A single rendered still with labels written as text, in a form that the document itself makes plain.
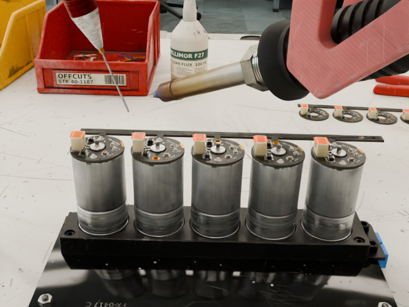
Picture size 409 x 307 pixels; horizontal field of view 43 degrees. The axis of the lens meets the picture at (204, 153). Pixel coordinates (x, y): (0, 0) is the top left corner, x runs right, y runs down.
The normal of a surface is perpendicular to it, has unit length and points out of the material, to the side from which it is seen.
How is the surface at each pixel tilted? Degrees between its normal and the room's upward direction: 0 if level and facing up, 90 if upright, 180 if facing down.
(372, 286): 0
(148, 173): 90
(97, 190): 90
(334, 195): 90
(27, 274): 0
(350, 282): 0
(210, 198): 90
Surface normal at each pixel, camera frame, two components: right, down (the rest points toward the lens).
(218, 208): 0.12, 0.47
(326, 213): -0.39, 0.43
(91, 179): -0.14, 0.47
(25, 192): 0.03, -0.88
